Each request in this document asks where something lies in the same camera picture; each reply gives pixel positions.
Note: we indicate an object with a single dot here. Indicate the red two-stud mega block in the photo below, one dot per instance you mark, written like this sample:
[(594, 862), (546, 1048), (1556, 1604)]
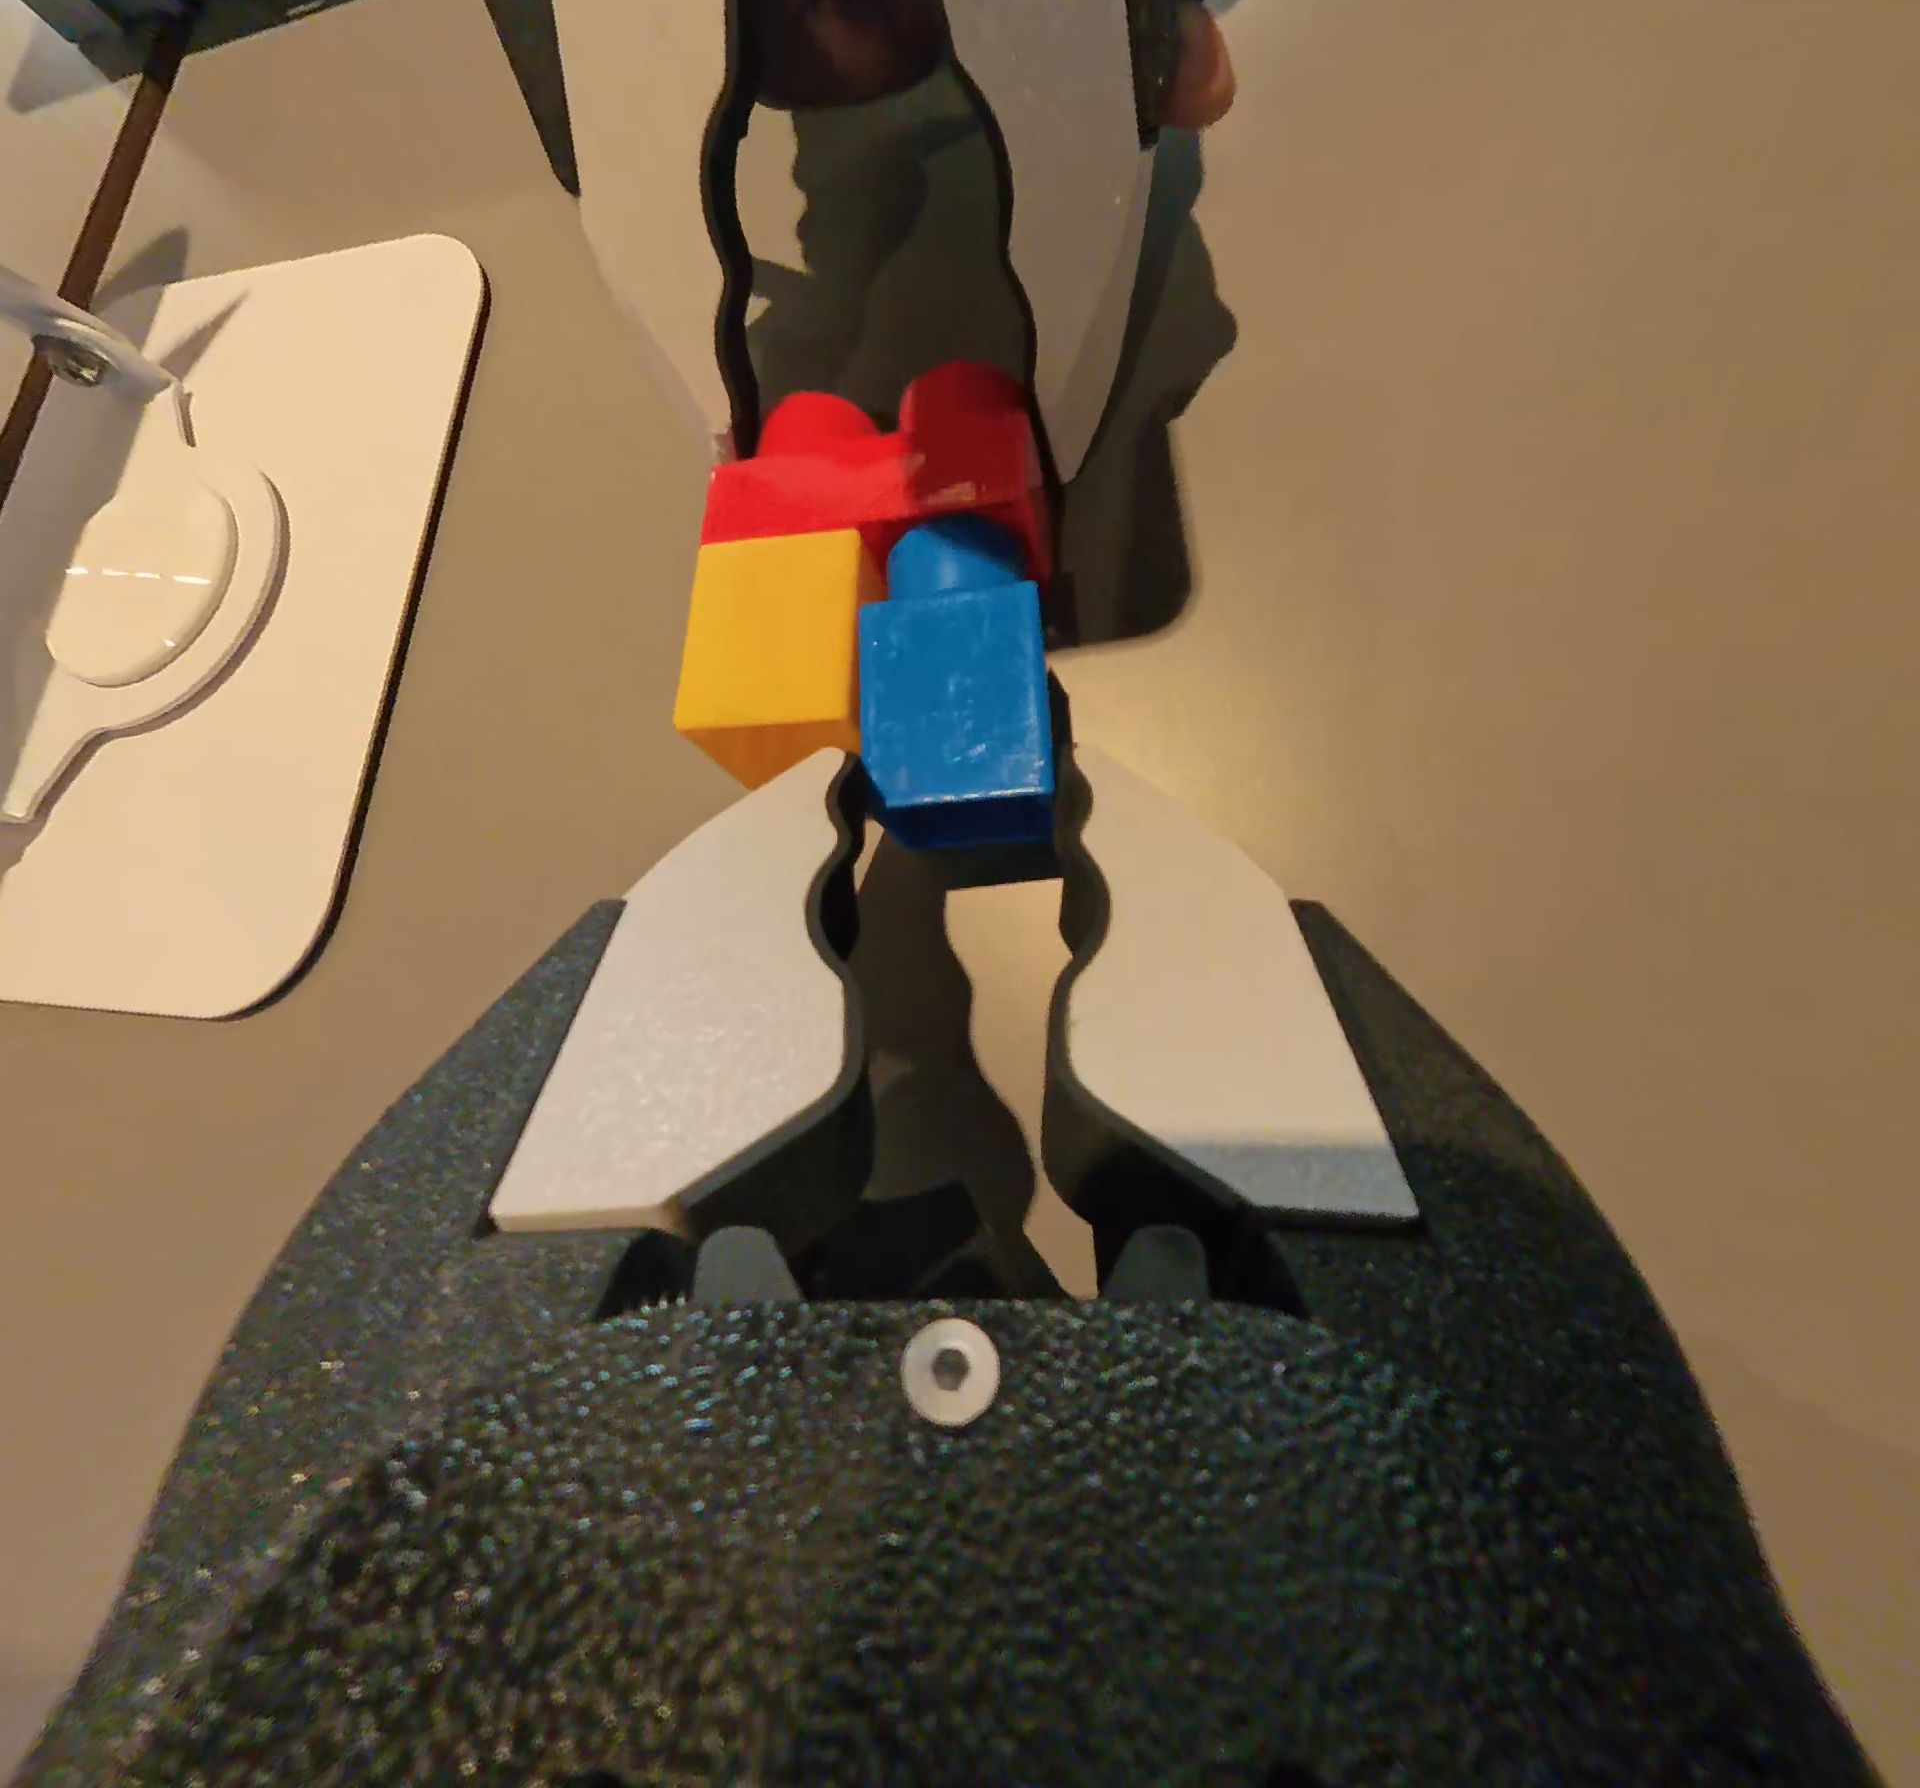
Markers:
[(841, 484)]

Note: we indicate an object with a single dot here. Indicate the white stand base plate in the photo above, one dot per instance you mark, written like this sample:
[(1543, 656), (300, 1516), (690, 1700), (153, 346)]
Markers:
[(344, 542)]

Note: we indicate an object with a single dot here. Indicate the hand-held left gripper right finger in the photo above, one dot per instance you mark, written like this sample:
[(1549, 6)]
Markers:
[(1231, 1023)]

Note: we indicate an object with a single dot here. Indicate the yellow single-stud mega block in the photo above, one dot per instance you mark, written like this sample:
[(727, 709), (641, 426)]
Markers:
[(765, 648)]

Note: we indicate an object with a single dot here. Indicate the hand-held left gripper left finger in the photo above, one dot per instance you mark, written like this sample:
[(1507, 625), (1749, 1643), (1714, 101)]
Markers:
[(690, 1023)]

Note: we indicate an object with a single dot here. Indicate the light blue mega block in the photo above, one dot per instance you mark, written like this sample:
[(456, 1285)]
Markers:
[(953, 707)]

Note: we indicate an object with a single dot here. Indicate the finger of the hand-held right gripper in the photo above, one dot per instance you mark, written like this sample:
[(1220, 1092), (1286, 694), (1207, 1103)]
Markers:
[(637, 93), (1066, 93)]

